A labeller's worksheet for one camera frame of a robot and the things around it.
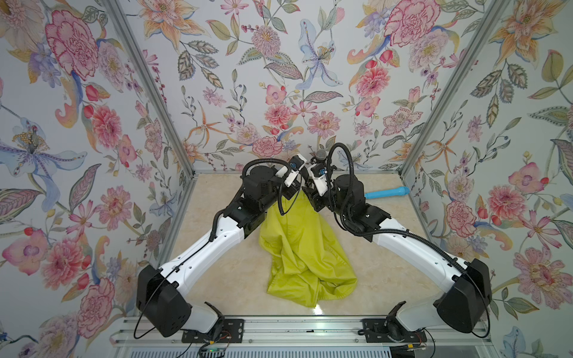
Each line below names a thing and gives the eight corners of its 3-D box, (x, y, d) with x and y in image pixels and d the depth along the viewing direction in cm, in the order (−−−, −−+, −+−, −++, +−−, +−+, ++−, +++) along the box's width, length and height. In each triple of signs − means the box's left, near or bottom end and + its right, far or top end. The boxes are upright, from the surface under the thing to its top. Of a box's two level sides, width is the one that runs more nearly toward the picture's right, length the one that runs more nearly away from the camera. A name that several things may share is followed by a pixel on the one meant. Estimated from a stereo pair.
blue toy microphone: (367, 201, 112) (369, 197, 110) (365, 197, 114) (367, 192, 112) (407, 194, 115) (410, 190, 113) (404, 190, 117) (407, 185, 115)
